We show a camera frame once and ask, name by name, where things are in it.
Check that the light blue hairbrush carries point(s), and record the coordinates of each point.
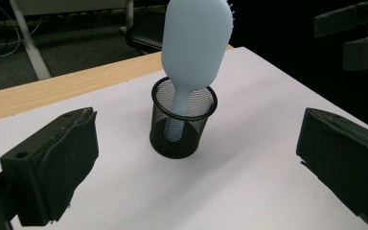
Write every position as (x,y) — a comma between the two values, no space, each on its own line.
(195,48)

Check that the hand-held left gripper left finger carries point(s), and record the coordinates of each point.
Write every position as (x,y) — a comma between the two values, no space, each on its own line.
(54,166)

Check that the black folding chair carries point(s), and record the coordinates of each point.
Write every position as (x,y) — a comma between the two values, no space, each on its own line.
(147,32)

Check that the black mesh cup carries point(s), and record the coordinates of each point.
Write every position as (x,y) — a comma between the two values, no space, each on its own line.
(172,148)

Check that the white table mat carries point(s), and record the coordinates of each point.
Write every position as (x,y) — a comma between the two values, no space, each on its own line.
(236,179)

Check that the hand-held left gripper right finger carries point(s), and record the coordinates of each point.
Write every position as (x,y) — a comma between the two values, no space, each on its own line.
(345,163)

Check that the white-legged desk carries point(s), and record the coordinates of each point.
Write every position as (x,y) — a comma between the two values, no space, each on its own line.
(32,51)

